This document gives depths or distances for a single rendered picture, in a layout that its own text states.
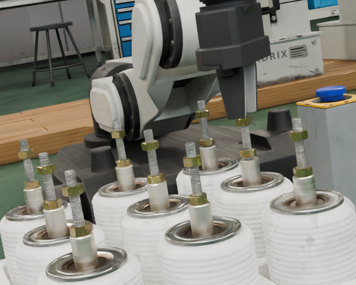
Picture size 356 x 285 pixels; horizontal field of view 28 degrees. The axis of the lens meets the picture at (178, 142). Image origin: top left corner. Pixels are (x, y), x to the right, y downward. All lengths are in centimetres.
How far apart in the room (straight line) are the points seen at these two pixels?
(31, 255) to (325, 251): 29
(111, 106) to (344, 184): 61
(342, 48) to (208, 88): 237
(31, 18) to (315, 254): 853
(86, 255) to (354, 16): 296
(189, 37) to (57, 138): 161
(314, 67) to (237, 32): 237
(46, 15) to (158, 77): 800
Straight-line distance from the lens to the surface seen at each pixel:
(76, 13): 925
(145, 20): 112
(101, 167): 122
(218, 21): 77
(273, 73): 303
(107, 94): 145
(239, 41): 77
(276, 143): 130
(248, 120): 82
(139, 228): 77
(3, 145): 264
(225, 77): 79
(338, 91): 96
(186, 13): 111
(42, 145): 266
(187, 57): 113
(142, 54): 116
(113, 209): 87
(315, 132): 96
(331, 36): 369
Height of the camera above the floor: 47
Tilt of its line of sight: 11 degrees down
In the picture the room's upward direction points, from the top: 9 degrees counter-clockwise
